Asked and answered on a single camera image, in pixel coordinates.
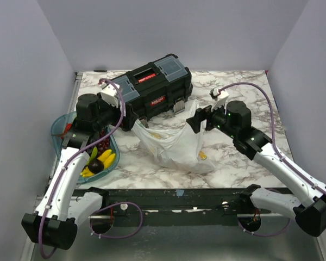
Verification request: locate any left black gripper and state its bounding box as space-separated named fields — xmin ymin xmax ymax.
xmin=94 ymin=93 xmax=139 ymax=131

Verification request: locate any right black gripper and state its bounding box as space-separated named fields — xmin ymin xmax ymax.
xmin=185 ymin=98 xmax=237 ymax=139

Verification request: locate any white plastic bag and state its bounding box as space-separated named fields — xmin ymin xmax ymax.
xmin=131 ymin=99 xmax=217 ymax=175

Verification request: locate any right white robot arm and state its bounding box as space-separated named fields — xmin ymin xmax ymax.
xmin=186 ymin=101 xmax=326 ymax=237

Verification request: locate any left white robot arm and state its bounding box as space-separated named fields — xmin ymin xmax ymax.
xmin=21 ymin=93 xmax=127 ymax=259

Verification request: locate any fake red grape bunch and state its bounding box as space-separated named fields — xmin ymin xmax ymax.
xmin=97 ymin=129 xmax=110 ymax=154

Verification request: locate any yellow fake banana bunch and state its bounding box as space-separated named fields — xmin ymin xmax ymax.
xmin=80 ymin=149 xmax=117 ymax=178

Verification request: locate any green fake pear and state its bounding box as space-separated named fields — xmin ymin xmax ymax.
xmin=87 ymin=146 xmax=98 ymax=165

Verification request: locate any dark fake plum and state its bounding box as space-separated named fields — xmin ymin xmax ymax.
xmin=88 ymin=158 xmax=104 ymax=174

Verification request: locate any black plastic toolbox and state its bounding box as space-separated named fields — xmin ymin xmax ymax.
xmin=112 ymin=54 xmax=193 ymax=120

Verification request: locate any teal plastic fruit bowl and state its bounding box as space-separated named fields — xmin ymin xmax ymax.
xmin=51 ymin=111 xmax=120 ymax=184

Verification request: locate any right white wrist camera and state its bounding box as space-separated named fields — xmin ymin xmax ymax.
xmin=210 ymin=88 xmax=229 ymax=111

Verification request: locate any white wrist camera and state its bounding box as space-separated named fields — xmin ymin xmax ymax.
xmin=210 ymin=88 xmax=229 ymax=111
xmin=100 ymin=83 xmax=122 ymax=108

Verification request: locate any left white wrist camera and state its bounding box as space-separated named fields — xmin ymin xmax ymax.
xmin=100 ymin=83 xmax=122 ymax=108

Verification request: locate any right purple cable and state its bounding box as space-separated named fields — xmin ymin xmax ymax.
xmin=218 ymin=82 xmax=326 ymax=237

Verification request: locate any purple cable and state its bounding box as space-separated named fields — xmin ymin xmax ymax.
xmin=218 ymin=82 xmax=326 ymax=237
xmin=39 ymin=78 xmax=143 ymax=259

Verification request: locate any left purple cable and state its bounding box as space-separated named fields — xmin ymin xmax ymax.
xmin=39 ymin=78 xmax=143 ymax=259

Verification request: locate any aluminium frame profile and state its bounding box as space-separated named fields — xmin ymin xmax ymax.
xmin=32 ymin=72 xmax=84 ymax=218

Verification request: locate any black metal base rail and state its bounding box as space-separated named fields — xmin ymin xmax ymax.
xmin=76 ymin=184 xmax=289 ymax=228

